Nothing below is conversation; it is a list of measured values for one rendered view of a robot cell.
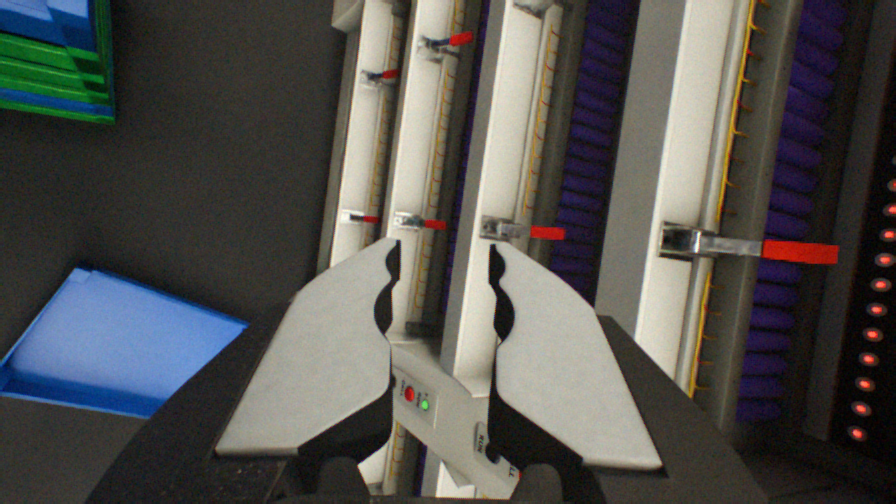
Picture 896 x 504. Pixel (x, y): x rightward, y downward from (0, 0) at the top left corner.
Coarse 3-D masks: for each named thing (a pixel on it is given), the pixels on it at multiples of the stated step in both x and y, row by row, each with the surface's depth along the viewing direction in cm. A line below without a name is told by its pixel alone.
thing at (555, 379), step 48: (528, 288) 10; (528, 336) 8; (576, 336) 8; (528, 384) 7; (576, 384) 7; (624, 384) 7; (528, 432) 7; (576, 432) 6; (624, 432) 6; (576, 480) 6
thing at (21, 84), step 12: (108, 48) 49; (108, 60) 48; (108, 72) 47; (0, 84) 43; (12, 84) 43; (24, 84) 42; (36, 84) 42; (48, 84) 43; (108, 84) 46; (60, 96) 46; (72, 96) 46; (84, 96) 46; (96, 96) 45; (108, 96) 46
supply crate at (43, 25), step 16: (0, 0) 25; (16, 0) 29; (32, 0) 29; (48, 0) 25; (64, 0) 25; (80, 0) 26; (0, 16) 27; (16, 16) 26; (32, 16) 26; (48, 16) 27; (64, 16) 26; (80, 16) 26; (16, 32) 29; (32, 32) 29; (48, 32) 29; (64, 32) 28; (80, 32) 28; (96, 32) 32; (80, 48) 31; (96, 48) 31
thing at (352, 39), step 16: (352, 32) 84; (352, 48) 83; (352, 64) 82; (352, 80) 83; (336, 128) 86; (336, 144) 85; (336, 160) 84; (336, 176) 83; (336, 192) 83; (320, 256) 86; (320, 272) 85
